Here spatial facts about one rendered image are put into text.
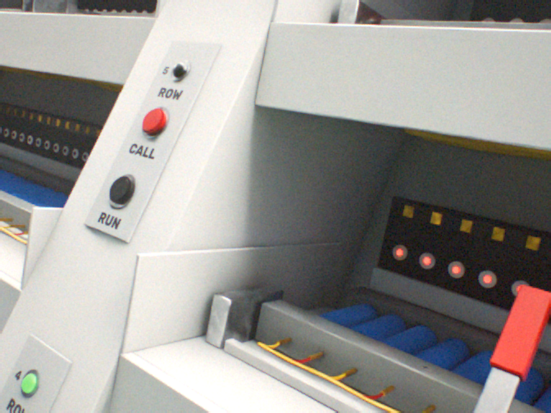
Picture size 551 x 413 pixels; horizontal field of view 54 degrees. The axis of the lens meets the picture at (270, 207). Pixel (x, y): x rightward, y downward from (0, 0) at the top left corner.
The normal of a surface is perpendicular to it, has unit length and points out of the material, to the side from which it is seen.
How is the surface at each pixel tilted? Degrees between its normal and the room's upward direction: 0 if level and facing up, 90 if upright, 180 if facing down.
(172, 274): 90
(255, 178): 90
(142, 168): 90
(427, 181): 90
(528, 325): 75
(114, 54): 110
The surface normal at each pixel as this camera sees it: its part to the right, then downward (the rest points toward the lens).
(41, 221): 0.77, 0.23
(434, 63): -0.61, -0.02
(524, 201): -0.51, -0.35
